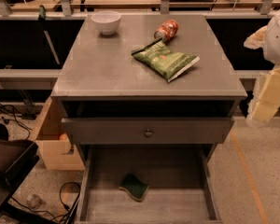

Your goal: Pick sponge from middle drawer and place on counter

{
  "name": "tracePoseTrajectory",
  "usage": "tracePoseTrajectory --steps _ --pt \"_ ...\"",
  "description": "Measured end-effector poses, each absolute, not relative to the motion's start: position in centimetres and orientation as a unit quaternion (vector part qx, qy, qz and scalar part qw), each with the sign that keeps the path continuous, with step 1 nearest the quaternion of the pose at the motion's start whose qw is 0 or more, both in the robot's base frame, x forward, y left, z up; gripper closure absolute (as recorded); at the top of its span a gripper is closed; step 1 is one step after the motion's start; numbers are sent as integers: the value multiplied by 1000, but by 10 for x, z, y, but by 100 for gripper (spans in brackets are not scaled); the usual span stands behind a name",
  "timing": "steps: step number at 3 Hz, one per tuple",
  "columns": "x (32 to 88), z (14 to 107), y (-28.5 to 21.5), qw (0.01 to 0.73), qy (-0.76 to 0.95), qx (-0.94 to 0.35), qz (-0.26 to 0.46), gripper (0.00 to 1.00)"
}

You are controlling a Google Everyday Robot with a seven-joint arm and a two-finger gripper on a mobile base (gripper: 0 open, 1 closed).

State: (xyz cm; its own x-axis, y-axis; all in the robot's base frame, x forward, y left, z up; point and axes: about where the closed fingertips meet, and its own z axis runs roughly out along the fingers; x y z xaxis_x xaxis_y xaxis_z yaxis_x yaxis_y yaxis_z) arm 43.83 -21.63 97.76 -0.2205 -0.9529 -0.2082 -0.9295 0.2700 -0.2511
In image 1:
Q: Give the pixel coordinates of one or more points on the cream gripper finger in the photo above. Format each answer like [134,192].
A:
[256,40]
[266,98]

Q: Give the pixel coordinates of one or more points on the green yellow sponge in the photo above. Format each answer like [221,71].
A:
[134,187]

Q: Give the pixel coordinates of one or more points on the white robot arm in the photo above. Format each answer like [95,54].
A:
[271,46]

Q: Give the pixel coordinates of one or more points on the grey wooden drawer cabinet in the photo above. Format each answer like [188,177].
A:
[101,79]

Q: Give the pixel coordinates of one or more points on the round brass drawer knob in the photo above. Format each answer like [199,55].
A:
[148,133]

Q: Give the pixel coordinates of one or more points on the grey open middle drawer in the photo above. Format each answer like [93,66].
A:
[179,187]

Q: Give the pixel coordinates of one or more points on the grey top drawer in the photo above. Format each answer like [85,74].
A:
[131,131]

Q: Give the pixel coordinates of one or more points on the orange patterned can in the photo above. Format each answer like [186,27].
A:
[167,30]

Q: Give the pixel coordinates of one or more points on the green chip bag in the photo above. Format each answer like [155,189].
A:
[168,64]

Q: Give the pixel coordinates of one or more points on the white bowl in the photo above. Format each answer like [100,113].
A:
[106,21]

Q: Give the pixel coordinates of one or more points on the orange ball in crate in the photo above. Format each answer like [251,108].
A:
[63,137]

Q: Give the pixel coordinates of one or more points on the wooden crate on floor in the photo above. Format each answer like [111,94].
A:
[55,153]

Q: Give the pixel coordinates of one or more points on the black bin at left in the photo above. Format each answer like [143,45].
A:
[17,158]

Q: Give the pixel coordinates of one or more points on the green handled tool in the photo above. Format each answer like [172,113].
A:
[42,19]

